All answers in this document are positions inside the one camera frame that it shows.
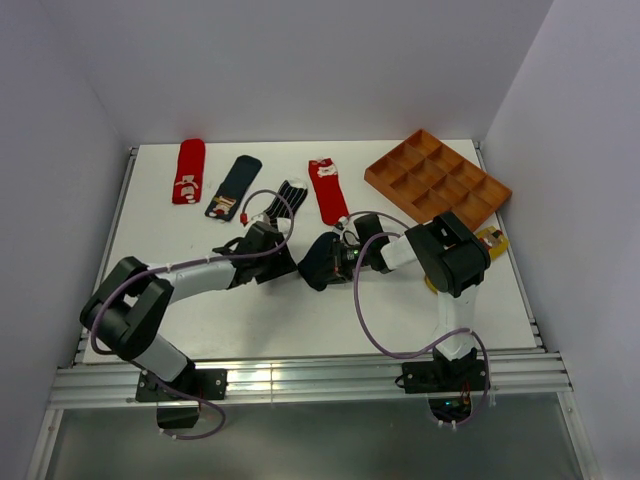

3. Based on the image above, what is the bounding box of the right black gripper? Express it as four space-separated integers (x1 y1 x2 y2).
312 238 372 285

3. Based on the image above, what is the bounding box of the plain navy ankle sock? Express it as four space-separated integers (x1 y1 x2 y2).
297 232 339 292

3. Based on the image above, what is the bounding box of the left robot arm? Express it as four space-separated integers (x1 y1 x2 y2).
80 221 296 399

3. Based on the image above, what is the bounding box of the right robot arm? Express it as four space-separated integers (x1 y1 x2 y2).
319 211 491 390

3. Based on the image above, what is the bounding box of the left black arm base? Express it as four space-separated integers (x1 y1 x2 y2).
135 368 228 440

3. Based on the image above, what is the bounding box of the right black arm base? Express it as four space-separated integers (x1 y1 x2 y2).
394 350 491 427

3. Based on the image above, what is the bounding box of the black white striped sock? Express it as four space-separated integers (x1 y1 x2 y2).
263 179 308 234

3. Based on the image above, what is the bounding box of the navy sock with bear pattern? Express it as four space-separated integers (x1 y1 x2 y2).
204 155 262 222

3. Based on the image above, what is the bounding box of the red sock with santa pattern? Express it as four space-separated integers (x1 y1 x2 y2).
308 158 349 225

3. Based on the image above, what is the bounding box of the red sock with white figure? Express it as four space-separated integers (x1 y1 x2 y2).
172 138 206 205

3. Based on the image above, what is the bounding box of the orange compartment tray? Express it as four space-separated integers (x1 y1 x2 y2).
364 129 512 231

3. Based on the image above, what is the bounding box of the yellow sock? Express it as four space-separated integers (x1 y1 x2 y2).
420 219 509 297

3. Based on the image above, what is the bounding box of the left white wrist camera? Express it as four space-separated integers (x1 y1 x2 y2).
240 212 271 228

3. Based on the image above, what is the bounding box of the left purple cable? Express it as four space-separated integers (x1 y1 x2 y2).
88 188 296 441

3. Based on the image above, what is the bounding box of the purple cable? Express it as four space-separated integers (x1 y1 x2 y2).
88 188 296 441
339 212 494 429

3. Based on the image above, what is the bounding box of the aluminium front rail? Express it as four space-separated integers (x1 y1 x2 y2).
48 351 573 410

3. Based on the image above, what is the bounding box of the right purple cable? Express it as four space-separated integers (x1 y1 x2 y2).
339 212 494 429

